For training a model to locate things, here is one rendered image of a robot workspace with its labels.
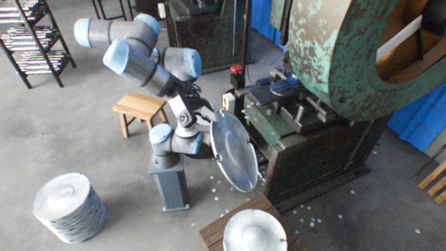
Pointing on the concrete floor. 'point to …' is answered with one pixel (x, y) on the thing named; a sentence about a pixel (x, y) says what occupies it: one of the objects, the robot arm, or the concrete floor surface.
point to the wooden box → (259, 202)
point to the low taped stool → (139, 109)
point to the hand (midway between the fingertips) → (215, 123)
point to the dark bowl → (206, 150)
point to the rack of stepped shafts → (33, 40)
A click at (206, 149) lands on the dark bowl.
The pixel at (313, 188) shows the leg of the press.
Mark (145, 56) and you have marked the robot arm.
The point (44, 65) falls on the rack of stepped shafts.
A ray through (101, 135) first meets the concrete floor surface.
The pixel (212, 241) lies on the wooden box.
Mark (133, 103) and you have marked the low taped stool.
